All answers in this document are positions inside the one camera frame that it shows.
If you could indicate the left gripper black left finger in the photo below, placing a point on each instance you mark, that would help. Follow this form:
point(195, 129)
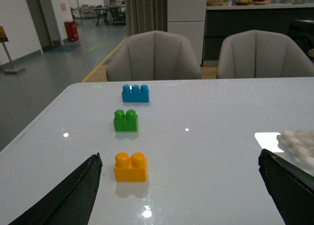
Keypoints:
point(71, 201)

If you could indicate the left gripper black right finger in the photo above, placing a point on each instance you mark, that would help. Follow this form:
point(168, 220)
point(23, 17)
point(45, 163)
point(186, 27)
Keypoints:
point(291, 188)

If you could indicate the yellow toy block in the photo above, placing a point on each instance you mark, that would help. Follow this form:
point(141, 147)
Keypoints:
point(130, 169)

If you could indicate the green toy block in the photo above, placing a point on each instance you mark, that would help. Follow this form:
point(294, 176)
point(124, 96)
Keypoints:
point(125, 122)

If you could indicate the blue toy block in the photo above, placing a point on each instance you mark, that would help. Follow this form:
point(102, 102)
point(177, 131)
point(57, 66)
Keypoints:
point(135, 93)

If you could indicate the right grey armchair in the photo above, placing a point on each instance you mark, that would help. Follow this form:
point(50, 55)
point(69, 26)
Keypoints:
point(262, 54)

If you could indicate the grey armchair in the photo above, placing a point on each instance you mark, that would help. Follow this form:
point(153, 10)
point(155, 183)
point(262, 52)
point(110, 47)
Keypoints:
point(154, 55)
point(262, 54)

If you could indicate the sign stand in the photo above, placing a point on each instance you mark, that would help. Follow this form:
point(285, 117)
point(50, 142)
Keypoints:
point(13, 70)

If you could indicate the black appliance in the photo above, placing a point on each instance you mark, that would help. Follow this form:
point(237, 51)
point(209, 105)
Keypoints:
point(302, 33)

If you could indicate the left grey armchair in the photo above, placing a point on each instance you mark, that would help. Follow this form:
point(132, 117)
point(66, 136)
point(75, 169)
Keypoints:
point(154, 55)

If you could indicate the red bin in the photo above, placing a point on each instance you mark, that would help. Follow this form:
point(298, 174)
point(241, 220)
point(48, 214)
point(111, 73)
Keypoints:
point(71, 30)

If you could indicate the dark kitchen counter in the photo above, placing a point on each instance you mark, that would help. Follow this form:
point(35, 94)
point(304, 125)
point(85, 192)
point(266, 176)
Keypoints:
point(223, 21)

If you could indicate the fruit bowl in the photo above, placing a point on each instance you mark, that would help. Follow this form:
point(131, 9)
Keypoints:
point(260, 2)

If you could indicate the background work table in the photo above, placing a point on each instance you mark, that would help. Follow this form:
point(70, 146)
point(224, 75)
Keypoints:
point(112, 14)

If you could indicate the wicker basket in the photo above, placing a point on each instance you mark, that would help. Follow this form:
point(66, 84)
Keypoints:
point(214, 2)

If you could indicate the grey curtain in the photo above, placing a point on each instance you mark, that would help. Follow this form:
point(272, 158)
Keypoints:
point(145, 15)

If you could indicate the white drawer cabinet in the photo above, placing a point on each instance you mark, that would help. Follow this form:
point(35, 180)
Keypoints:
point(187, 18)

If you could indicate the white studded base plate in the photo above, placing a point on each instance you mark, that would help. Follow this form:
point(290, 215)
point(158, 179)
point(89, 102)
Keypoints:
point(300, 144)

